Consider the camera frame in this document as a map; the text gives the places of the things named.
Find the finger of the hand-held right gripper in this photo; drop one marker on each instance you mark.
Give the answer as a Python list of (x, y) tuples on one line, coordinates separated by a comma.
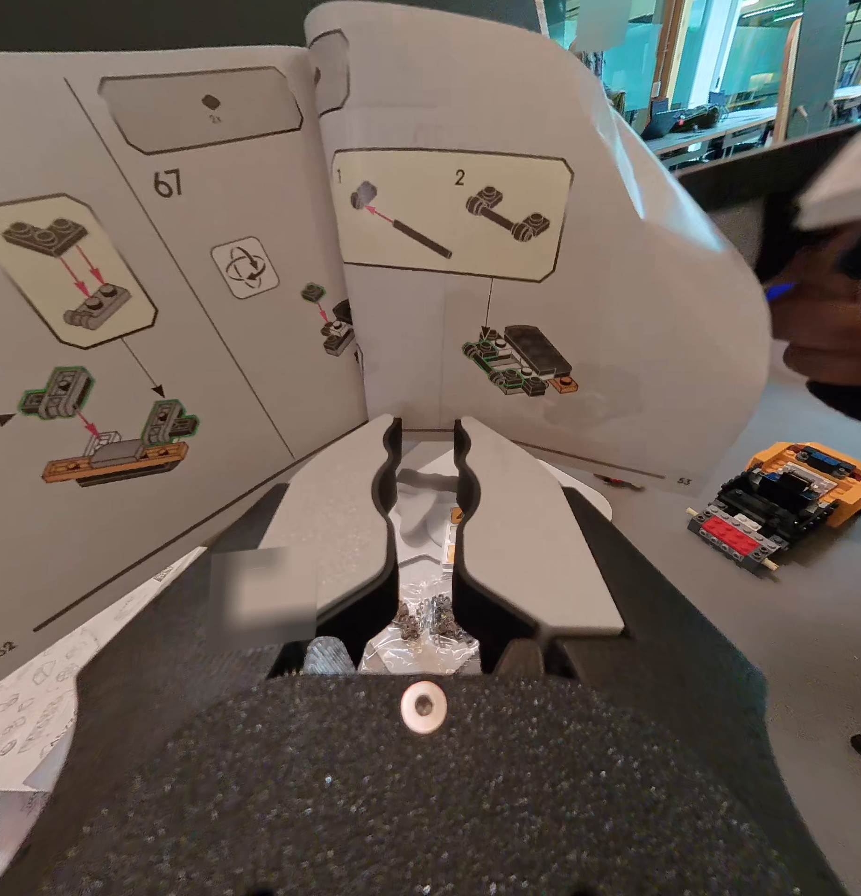
[(840, 182)]

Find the clear bag of black parts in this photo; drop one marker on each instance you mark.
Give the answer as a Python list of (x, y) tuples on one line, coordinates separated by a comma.
[(420, 623)]

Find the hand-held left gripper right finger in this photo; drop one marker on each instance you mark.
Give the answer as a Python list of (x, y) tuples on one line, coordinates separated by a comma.
[(535, 553)]

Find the partly built lego car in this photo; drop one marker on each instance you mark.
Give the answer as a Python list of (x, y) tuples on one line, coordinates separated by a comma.
[(788, 497)]

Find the red lego piece with tan wheel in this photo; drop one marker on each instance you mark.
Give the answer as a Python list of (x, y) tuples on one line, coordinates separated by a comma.
[(619, 481)]

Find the lego instruction booklet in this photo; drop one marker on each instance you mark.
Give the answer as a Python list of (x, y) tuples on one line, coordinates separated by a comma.
[(472, 105)]

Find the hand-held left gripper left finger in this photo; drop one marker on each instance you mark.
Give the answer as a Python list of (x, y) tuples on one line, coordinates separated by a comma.
[(332, 511)]

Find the orange printed packet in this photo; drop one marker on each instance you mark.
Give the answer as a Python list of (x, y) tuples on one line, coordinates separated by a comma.
[(455, 535)]

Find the wooden background desk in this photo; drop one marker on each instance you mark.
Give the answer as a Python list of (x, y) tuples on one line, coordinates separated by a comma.
[(717, 129)]

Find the white paper bags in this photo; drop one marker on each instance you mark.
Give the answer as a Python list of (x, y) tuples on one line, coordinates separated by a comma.
[(31, 700)]

